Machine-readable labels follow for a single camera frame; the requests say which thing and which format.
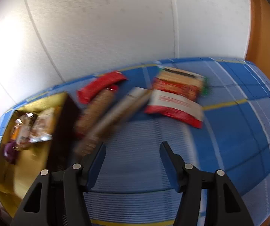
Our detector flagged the tan pastry packet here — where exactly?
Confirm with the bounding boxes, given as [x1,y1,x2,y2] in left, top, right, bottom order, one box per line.
[29,107,55,143]

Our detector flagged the purple snack packet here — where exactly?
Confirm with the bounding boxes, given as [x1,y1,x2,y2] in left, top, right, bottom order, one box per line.
[3,140,19,164]

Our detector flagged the squirrel sesame bar packet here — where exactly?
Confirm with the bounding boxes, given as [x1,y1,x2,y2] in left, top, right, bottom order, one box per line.
[75,85,118,139]

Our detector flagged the long brown white stick packet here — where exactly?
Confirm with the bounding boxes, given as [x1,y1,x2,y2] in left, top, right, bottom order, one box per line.
[73,87,152,158]

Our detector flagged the red white snack packet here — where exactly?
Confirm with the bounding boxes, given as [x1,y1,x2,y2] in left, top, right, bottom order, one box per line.
[145,90,204,129]

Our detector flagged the plain red foil packet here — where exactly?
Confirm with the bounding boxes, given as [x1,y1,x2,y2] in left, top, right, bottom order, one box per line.
[77,71,128,104]

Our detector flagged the cracker packet with green ends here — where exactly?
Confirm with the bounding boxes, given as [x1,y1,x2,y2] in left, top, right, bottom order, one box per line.
[152,67,208,102]

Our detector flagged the gold tin box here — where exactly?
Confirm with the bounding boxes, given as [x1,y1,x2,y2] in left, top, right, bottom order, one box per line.
[0,92,80,217]

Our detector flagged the brown bun snack packet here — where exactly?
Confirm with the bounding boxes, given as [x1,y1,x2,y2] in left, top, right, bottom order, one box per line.
[10,112,38,151]

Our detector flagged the blue checked tablecloth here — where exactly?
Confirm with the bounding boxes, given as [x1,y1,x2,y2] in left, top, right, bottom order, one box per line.
[0,56,270,226]

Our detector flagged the orange wooden door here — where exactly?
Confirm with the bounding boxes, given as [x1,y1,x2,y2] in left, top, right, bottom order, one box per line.
[245,0,270,80]

